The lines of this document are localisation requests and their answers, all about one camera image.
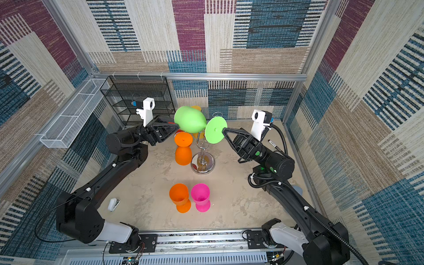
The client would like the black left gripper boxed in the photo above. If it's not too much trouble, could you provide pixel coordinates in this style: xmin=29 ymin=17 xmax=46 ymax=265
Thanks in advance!
xmin=126 ymin=119 xmax=181 ymax=152

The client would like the green plastic wine glass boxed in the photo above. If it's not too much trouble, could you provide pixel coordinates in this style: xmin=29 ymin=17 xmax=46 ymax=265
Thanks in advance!
xmin=174 ymin=106 xmax=227 ymax=144

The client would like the orange wine glass front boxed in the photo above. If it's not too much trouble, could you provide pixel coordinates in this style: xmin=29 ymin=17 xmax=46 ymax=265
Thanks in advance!
xmin=174 ymin=131 xmax=193 ymax=166

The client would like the orange wine glass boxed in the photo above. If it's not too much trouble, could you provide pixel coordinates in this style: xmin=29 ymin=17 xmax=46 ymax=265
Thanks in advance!
xmin=169 ymin=183 xmax=191 ymax=213
xmin=174 ymin=131 xmax=193 ymax=166

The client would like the pink plastic wine glass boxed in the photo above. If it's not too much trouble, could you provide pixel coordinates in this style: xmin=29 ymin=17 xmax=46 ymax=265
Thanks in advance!
xmin=191 ymin=183 xmax=211 ymax=213

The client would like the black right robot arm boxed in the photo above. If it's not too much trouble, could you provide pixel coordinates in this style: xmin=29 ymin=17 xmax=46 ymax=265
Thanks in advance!
xmin=222 ymin=128 xmax=367 ymax=265

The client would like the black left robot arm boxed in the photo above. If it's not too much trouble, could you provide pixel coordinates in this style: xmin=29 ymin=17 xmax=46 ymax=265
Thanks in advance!
xmin=55 ymin=116 xmax=179 ymax=251

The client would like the yellow plastic wine glass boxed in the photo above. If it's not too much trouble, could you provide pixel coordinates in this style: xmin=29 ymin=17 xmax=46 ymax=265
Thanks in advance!
xmin=191 ymin=106 xmax=206 ymax=138

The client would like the chrome wine glass rack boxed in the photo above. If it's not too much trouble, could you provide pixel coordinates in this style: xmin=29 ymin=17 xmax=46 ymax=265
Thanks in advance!
xmin=191 ymin=120 xmax=215 ymax=174

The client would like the black mesh shelf rack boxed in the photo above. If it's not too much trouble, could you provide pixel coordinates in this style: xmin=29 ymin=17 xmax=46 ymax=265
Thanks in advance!
xmin=100 ymin=76 xmax=176 ymax=127

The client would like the black marker pen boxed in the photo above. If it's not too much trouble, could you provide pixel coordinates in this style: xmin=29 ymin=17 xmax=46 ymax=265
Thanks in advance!
xmin=268 ymin=140 xmax=282 ymax=152

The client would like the blue grey sponge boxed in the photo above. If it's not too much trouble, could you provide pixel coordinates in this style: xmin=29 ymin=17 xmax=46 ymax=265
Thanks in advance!
xmin=292 ymin=185 xmax=303 ymax=196

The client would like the white stapler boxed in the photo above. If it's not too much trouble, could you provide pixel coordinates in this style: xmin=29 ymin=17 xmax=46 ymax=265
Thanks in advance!
xmin=107 ymin=198 xmax=120 ymax=212

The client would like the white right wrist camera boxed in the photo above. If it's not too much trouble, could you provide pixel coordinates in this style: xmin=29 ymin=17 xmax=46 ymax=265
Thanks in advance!
xmin=250 ymin=109 xmax=273 ymax=141

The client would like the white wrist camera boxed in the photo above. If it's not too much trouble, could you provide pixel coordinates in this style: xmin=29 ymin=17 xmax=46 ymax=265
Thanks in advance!
xmin=131 ymin=97 xmax=155 ymax=127
xmin=250 ymin=109 xmax=273 ymax=141

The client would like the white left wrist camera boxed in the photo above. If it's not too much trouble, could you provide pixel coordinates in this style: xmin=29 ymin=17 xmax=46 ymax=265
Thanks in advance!
xmin=131 ymin=97 xmax=155 ymax=127

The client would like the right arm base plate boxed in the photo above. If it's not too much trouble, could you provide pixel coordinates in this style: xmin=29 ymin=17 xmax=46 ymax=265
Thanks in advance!
xmin=242 ymin=229 xmax=284 ymax=249

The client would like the aluminium mounting rail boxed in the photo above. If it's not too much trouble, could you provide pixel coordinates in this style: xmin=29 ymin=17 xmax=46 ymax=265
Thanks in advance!
xmin=55 ymin=228 xmax=305 ymax=265

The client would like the white wire mesh basket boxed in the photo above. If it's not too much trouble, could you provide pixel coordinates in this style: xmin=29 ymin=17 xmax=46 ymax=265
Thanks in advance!
xmin=40 ymin=78 xmax=109 ymax=149

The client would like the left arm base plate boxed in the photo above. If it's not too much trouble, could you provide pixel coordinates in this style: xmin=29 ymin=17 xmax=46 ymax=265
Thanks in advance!
xmin=108 ymin=234 xmax=159 ymax=254

